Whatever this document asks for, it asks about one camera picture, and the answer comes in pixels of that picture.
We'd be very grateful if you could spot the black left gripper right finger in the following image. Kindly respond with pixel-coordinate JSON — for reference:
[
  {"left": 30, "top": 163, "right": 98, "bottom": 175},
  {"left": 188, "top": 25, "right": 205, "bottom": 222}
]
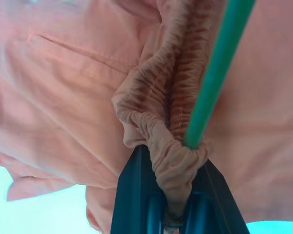
[{"left": 182, "top": 159, "right": 250, "bottom": 234}]

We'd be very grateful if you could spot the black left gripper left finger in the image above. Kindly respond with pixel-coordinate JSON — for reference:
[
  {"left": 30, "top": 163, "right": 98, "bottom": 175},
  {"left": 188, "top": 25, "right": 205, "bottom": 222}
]
[{"left": 110, "top": 145, "right": 168, "bottom": 234}]

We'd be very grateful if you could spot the salmon pink fabric garment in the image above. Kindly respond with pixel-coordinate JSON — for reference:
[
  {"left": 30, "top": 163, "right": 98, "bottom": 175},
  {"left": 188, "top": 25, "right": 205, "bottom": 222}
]
[{"left": 0, "top": 0, "right": 293, "bottom": 232}]

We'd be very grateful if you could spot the green rod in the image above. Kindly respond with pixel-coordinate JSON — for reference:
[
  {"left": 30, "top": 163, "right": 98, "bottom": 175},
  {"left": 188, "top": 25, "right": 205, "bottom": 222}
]
[{"left": 182, "top": 0, "right": 257, "bottom": 150}]

